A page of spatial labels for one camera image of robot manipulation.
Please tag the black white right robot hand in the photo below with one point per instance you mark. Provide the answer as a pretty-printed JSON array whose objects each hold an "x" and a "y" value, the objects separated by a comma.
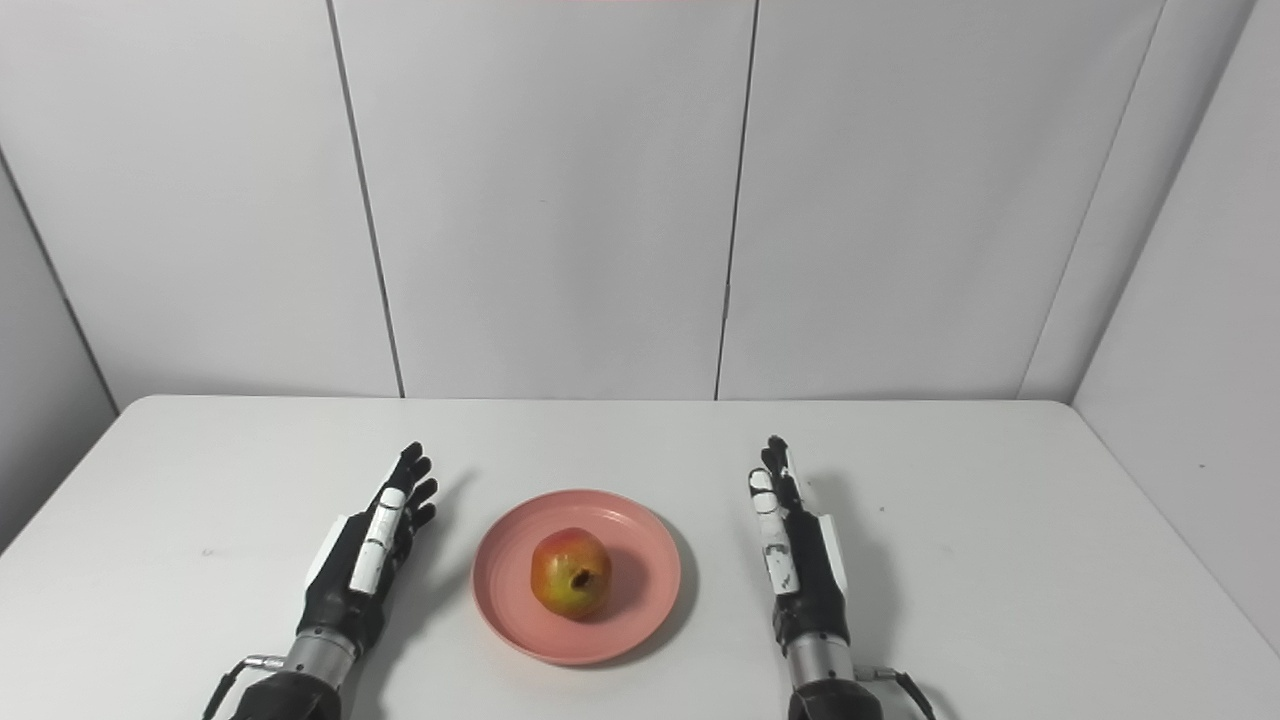
[{"x": 805, "y": 580}]

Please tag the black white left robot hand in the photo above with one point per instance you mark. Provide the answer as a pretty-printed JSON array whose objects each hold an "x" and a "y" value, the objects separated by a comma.
[{"x": 360, "y": 570}]

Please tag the pink round plate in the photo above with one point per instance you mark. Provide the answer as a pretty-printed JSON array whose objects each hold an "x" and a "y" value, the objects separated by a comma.
[{"x": 640, "y": 590}]

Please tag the red yellow pomegranate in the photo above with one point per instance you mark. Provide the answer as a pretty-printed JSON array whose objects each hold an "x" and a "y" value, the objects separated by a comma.
[{"x": 570, "y": 575}]

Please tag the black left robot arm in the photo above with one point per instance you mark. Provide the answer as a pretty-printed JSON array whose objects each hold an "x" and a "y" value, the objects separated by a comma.
[{"x": 295, "y": 680}]

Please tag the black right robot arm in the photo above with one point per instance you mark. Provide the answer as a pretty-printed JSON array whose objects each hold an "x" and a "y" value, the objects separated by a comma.
[{"x": 830, "y": 685}]

